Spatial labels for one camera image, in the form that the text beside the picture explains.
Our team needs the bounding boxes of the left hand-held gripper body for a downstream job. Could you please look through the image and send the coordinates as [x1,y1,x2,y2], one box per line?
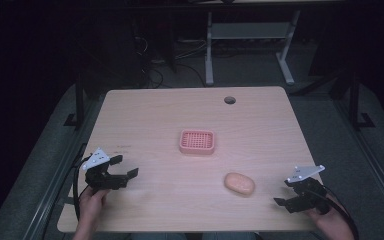
[81,147,129,196]

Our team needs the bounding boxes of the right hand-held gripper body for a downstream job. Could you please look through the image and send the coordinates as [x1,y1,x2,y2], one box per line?
[284,164,332,215]

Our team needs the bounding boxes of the pink soap dish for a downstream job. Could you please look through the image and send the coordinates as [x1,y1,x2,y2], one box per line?
[178,129,216,156]

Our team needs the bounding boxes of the person's left hand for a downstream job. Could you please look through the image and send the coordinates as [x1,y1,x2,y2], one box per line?
[78,186,110,232]

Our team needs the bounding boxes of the person's right hand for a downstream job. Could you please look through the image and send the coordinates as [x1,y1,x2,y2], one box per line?
[307,197,348,236]

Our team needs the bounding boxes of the black metal stand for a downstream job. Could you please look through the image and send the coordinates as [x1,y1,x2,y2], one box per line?
[63,71,87,128]
[347,71,377,130]

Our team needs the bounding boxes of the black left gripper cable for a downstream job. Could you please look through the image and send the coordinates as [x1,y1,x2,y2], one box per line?
[72,155,92,222]

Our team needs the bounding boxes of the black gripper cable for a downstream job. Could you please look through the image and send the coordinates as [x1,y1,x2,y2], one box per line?
[72,155,92,222]
[323,185,360,240]

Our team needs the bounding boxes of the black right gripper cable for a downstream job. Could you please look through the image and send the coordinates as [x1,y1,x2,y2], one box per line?
[323,185,360,240]

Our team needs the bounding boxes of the aluminium floor rail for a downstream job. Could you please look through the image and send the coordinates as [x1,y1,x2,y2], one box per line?
[332,98,384,221]
[21,98,98,240]

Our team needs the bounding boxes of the floor cables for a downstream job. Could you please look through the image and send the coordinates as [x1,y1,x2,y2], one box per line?
[131,34,208,89]

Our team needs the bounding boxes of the white desk frame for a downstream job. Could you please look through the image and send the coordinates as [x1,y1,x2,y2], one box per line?
[204,9,302,87]

